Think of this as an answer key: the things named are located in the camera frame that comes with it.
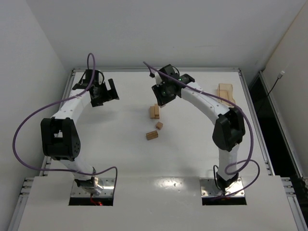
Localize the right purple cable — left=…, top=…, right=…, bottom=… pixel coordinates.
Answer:
left=143, top=61, right=260, bottom=200

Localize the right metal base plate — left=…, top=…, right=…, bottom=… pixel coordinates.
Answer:
left=200, top=177, right=245, bottom=197

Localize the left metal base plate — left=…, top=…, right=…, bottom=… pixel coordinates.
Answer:
left=70, top=177, right=116, bottom=198

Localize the amber transparent plastic bin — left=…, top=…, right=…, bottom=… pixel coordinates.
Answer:
left=217, top=83, right=235, bottom=103

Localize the wide wooden block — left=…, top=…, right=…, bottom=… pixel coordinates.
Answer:
left=146, top=130, right=158, bottom=141

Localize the wooden block cube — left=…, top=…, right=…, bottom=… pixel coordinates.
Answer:
left=155, top=122, right=163, bottom=130

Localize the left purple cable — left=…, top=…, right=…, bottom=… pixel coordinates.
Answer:
left=12, top=52, right=118, bottom=183

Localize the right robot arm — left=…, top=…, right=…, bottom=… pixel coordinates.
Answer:
left=150, top=64, right=245, bottom=192

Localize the purple cable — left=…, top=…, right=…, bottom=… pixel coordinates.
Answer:
left=143, top=61, right=260, bottom=200
left=12, top=52, right=118, bottom=183

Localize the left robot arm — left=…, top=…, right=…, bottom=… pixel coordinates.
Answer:
left=40, top=69, right=119, bottom=195

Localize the aluminium table frame rail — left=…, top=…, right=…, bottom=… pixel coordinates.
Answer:
left=18, top=70, right=307, bottom=231

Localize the metal base plate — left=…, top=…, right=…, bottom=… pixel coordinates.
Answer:
left=200, top=177, right=245, bottom=197
left=70, top=177, right=116, bottom=198

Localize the long wooden block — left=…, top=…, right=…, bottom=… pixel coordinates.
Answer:
left=154, top=104, right=160, bottom=119

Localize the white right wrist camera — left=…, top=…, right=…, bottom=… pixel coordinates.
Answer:
left=154, top=74, right=162, bottom=86

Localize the black wall cable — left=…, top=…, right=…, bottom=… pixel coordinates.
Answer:
left=257, top=70, right=286, bottom=114

